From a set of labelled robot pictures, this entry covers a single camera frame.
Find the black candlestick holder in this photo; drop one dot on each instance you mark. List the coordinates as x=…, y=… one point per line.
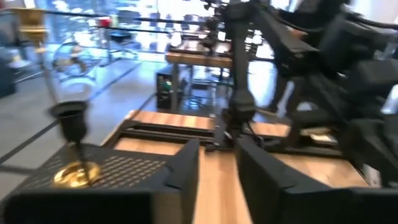
x=72, y=123

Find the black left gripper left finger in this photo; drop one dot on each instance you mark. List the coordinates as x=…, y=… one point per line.
x=93, y=208

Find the red cup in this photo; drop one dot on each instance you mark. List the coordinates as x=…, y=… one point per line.
x=104, y=22

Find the black perforated metal shelf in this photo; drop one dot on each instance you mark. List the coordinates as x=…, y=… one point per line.
x=130, y=168

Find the wooden background table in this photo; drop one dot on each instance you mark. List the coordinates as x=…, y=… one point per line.
x=199, y=59

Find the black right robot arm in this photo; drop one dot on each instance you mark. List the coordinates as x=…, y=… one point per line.
x=242, y=105

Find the black office desk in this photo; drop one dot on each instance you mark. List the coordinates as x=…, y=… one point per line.
x=140, y=19

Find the black computer case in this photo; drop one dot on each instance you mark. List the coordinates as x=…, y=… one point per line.
x=164, y=93

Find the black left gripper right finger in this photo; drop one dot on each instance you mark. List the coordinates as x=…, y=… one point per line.
x=295, y=205

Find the tall gold candlestick holder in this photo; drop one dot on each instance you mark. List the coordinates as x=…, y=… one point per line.
x=65, y=179

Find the black floor fan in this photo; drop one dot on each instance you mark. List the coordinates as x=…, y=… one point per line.
x=73, y=59

